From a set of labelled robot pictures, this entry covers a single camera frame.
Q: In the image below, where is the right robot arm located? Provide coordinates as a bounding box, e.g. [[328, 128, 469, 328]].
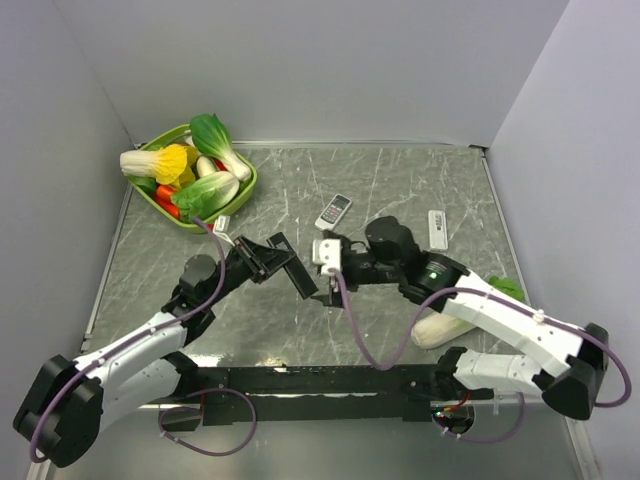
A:
[[311, 216, 609, 420]]

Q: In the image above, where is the green plastic basket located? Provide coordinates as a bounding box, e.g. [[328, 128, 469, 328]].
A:
[[129, 124, 258, 233]]

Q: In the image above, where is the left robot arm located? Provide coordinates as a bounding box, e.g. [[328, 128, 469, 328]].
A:
[[13, 232, 297, 467]]

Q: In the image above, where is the orange carrot toy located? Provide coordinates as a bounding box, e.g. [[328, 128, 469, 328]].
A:
[[153, 185, 181, 220]]

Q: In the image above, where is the grey white remote control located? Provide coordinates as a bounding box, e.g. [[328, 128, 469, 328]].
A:
[[314, 194, 353, 231]]

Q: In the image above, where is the white napa cabbage toy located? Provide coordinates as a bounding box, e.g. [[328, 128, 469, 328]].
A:
[[411, 276, 526, 350]]

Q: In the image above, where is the yellow napa cabbage toy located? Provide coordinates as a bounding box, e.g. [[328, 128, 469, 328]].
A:
[[120, 144, 199, 188]]

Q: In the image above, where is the green bok choy toy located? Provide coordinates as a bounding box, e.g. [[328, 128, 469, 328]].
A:
[[190, 114, 252, 182]]

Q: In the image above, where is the aluminium rail frame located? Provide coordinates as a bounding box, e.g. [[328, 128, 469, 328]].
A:
[[139, 389, 576, 414]]

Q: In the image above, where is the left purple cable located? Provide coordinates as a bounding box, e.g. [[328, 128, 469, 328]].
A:
[[28, 215, 259, 464]]

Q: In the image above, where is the black slim remote control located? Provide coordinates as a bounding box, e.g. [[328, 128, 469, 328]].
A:
[[267, 232, 318, 300]]

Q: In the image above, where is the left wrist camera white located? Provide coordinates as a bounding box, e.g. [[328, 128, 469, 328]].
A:
[[211, 215, 233, 245]]

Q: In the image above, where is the black base bar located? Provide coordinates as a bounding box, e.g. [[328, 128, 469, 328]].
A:
[[152, 364, 494, 426]]

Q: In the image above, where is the white radish toy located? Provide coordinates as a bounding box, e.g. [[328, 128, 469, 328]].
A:
[[196, 156, 218, 178]]

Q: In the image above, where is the green lettuce cabbage toy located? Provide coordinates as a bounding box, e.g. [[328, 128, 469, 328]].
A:
[[171, 171, 240, 223]]

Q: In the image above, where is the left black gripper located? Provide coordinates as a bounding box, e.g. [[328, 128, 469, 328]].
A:
[[204, 234, 295, 307]]

